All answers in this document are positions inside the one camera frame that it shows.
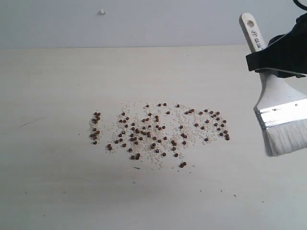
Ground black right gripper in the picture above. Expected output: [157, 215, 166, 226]
[246, 13, 307, 79]

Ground wide white bristle paint brush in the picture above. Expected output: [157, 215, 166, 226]
[239, 12, 307, 156]

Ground scattered rice and brown pellets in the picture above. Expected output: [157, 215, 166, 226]
[89, 102, 230, 169]

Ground small white wall blob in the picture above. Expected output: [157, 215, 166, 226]
[98, 9, 107, 15]

